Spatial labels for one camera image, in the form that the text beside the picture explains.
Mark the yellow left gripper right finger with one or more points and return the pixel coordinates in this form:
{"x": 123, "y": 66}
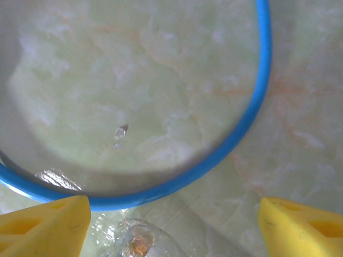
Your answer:
{"x": 302, "y": 233}

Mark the large bottle white label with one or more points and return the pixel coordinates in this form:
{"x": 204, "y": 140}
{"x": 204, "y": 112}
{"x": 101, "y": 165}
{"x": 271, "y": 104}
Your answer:
{"x": 144, "y": 238}

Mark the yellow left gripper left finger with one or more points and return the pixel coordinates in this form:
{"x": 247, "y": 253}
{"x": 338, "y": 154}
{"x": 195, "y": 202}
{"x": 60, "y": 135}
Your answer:
{"x": 40, "y": 233}

